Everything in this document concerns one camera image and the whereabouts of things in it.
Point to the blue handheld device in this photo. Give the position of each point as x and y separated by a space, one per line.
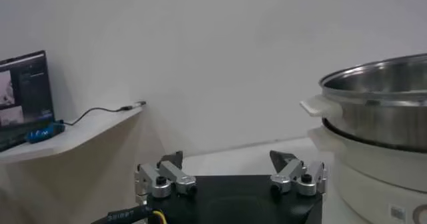
45 133

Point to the stainless steel steamer basket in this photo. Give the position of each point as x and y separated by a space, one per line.
377 122

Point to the black laptop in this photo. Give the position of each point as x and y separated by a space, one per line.
26 92

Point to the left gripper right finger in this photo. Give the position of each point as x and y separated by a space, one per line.
290 170

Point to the white electric cooker base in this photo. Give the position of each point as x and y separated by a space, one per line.
367 185

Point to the white side desk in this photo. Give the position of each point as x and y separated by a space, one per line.
73 135

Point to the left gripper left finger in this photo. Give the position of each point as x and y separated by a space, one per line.
173 175

